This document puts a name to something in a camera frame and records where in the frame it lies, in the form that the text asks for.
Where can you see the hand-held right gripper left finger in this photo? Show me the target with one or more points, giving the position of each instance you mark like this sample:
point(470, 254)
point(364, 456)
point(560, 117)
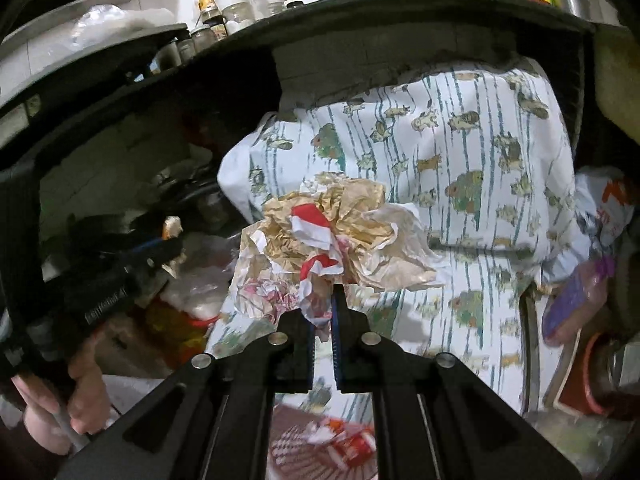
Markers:
point(295, 360)

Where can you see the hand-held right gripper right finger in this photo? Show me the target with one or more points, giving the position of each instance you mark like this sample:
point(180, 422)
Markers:
point(352, 360)

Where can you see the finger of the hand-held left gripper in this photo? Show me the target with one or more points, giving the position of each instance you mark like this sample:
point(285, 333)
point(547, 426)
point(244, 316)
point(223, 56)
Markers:
point(160, 251)

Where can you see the pink plastic basket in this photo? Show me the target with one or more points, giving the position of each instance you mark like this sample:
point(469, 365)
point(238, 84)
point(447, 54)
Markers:
point(295, 440)

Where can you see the red white paper carton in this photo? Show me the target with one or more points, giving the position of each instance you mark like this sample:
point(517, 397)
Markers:
point(345, 442)

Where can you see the brown paper bag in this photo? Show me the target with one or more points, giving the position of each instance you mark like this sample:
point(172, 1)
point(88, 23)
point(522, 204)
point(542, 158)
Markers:
point(360, 230)

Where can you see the red white paper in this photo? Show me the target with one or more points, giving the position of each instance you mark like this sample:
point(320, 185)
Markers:
point(315, 225)

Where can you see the person's left hand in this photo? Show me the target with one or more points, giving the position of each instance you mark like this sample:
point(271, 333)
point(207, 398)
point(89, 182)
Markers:
point(90, 395)

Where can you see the clear plastic bag with food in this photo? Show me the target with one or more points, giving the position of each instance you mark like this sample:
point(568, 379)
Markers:
point(200, 285)

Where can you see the yellow red plastic bag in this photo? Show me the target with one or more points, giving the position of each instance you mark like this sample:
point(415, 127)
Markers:
point(175, 335)

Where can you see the steel gas stove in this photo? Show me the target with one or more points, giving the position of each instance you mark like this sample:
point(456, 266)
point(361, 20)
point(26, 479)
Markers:
point(20, 110)

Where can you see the small spice jar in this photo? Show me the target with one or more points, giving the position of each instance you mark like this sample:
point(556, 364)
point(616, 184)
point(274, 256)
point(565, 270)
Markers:
point(202, 39)
point(185, 49)

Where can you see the purple package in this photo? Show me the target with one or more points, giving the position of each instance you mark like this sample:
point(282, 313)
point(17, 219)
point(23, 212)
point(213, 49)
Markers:
point(575, 305)

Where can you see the plastic bag with flatbread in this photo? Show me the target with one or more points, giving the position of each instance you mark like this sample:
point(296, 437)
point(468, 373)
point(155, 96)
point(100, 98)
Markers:
point(105, 22)

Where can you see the red plastic bucket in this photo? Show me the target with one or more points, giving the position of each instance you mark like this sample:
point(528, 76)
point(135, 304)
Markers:
point(590, 390)

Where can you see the printed cloth cover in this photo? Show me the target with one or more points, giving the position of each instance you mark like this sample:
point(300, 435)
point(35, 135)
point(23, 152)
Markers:
point(450, 135)

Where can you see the glass jar with white powder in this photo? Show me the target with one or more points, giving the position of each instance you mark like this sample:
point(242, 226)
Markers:
point(239, 15)

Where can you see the yellow label sauce bottle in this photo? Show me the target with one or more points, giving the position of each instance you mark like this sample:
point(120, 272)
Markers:
point(207, 5)

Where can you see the clear bottle with red cap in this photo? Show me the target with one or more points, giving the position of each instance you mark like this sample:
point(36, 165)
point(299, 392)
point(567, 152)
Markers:
point(255, 0)

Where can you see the white bag with orange print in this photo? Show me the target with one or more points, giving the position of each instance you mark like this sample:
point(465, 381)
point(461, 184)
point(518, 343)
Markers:
point(602, 210)

